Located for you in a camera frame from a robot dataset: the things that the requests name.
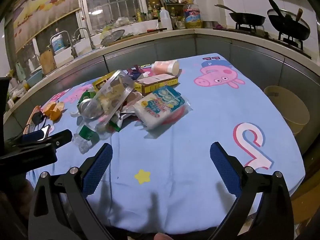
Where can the yellow snack packet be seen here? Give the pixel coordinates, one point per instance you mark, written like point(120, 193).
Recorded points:
point(100, 83)

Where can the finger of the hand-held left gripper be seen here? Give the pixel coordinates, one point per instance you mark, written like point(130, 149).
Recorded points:
point(62, 136)
point(32, 137)

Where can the wooden cutting board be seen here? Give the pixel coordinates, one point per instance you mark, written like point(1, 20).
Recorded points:
point(48, 62)

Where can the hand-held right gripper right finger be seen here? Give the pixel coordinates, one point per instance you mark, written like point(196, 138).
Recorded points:
point(225, 170)

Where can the plastic bottle with green label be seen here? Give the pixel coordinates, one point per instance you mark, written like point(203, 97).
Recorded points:
point(86, 132)

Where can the metal faucet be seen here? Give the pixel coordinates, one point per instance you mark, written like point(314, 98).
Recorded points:
point(91, 42)
point(72, 47)

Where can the yellow box with white label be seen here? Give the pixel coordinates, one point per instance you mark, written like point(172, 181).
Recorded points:
point(155, 82)

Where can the black frying pan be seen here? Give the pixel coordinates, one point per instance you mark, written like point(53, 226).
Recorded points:
point(247, 18)

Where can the printed wall cloth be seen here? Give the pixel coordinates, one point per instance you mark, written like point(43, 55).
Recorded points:
point(45, 5)

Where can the white plastic jug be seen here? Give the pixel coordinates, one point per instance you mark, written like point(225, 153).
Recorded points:
point(166, 20)

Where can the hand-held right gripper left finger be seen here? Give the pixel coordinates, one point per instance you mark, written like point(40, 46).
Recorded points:
point(97, 170)

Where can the round metal lid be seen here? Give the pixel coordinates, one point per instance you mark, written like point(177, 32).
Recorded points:
point(112, 37)

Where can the white sink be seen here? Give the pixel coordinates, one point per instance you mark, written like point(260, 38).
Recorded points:
point(140, 27)

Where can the orange peel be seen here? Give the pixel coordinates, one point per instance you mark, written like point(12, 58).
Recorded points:
point(48, 107)
point(58, 111)

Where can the crumpled white wrapper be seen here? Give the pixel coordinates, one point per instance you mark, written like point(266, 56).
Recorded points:
point(127, 116)

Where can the clear plastic food container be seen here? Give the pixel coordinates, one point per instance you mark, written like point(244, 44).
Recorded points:
point(112, 92)

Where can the green drink can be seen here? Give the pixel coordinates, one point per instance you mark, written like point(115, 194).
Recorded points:
point(90, 107)

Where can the pink and white plastic cup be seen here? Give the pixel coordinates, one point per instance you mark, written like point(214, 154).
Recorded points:
point(165, 67)

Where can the beige trash bin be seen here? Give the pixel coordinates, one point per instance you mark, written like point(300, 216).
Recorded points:
point(287, 110)

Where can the blue cartoon pig tablecloth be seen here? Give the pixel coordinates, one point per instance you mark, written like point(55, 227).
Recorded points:
point(175, 155)

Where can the large cooking oil bottle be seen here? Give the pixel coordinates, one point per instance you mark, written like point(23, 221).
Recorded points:
point(192, 16)

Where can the black wok with glass lid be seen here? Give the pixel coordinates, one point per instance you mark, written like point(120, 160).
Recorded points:
point(287, 25)

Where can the green snack wrapper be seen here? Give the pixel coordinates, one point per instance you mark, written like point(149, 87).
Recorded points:
point(116, 126)

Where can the black charger plug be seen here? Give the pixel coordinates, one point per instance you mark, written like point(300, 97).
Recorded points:
point(38, 117)

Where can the row of sauce bottles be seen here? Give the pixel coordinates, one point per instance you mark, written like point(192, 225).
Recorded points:
point(150, 12)

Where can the gas stove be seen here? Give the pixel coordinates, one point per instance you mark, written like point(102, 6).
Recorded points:
point(270, 36)

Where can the blue and white detergent tub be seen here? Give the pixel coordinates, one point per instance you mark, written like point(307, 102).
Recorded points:
point(58, 44)

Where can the white and blue tissue packet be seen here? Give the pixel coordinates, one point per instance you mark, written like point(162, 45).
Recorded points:
point(160, 105)

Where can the blue bowl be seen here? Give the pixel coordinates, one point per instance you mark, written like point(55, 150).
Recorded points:
point(34, 78)

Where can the small metal pot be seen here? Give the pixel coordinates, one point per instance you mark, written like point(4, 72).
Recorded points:
point(209, 25)

